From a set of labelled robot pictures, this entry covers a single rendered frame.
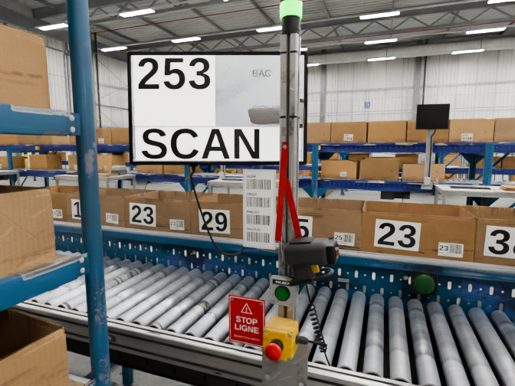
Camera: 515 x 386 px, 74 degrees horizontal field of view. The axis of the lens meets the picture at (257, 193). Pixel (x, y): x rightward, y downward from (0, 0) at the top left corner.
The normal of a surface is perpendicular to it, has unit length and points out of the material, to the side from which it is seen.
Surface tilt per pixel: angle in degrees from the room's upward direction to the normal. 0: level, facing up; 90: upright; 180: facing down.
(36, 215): 90
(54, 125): 90
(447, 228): 90
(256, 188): 90
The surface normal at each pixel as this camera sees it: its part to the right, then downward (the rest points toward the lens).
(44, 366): 0.92, 0.05
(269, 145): 0.00, 0.06
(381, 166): -0.41, 0.09
